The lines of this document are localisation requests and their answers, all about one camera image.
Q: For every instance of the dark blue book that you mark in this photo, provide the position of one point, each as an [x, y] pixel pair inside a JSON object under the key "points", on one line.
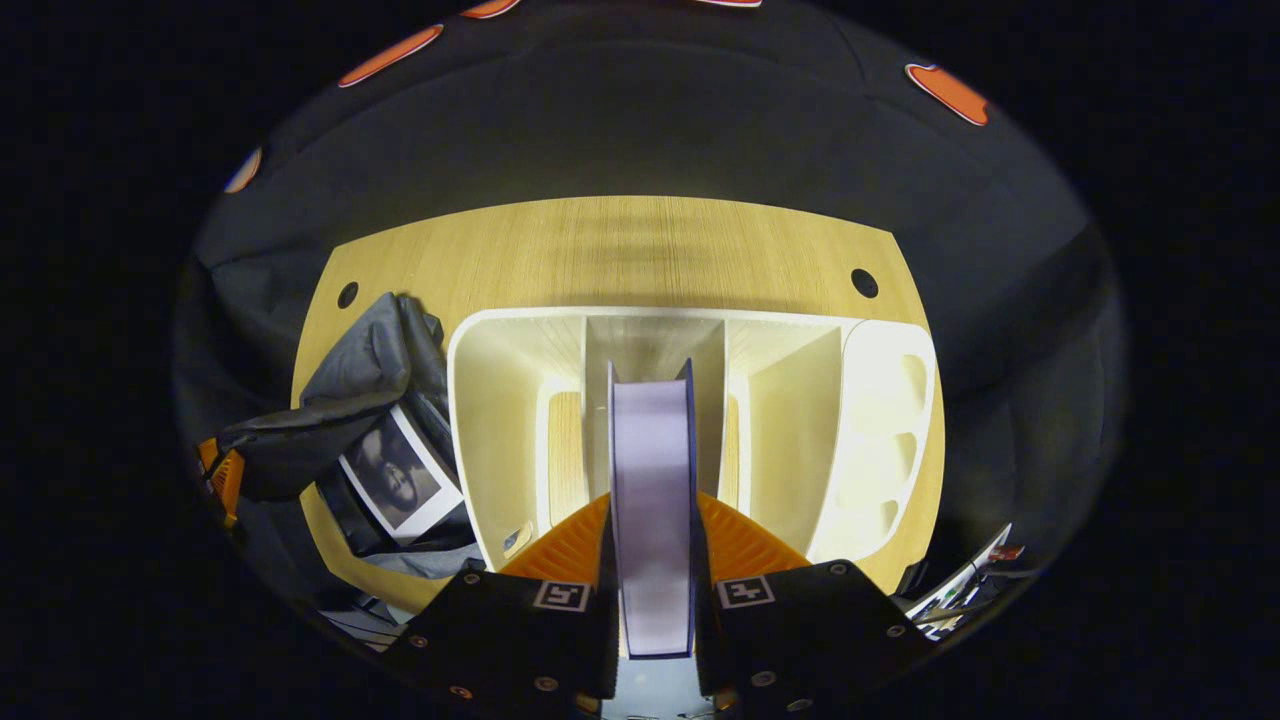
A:
{"points": [[652, 520]]}

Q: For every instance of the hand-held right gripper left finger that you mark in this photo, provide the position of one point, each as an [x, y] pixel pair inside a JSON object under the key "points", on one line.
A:
{"points": [[500, 630]]}

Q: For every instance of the white portrait cover book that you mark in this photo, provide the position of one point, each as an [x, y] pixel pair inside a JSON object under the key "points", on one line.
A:
{"points": [[400, 480]]}

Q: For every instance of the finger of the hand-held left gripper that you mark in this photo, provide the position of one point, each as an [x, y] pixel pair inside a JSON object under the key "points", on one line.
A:
{"points": [[225, 480]]}

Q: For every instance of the cream plastic bookshelf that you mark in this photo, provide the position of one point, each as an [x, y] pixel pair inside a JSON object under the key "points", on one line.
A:
{"points": [[790, 440]]}

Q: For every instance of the black backdrop cloth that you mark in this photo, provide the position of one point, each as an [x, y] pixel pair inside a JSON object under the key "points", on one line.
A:
{"points": [[650, 130]]}

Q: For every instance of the grey schoolbag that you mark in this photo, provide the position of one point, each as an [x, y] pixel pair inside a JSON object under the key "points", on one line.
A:
{"points": [[360, 370]]}

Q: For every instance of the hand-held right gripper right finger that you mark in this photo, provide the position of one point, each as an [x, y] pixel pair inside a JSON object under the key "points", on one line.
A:
{"points": [[800, 630]]}

